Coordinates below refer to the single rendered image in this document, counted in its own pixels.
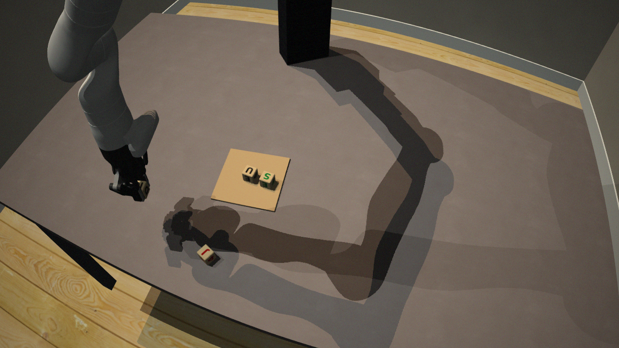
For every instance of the light orange mat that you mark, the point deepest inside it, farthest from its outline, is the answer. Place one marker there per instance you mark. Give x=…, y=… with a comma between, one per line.
x=231, y=188

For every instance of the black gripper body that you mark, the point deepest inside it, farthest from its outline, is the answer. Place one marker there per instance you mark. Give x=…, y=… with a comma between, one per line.
x=117, y=158

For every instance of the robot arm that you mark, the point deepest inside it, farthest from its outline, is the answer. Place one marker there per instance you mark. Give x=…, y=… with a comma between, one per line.
x=84, y=42

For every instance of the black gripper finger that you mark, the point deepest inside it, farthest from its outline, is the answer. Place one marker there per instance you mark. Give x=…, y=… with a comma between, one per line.
x=123, y=187
x=141, y=168

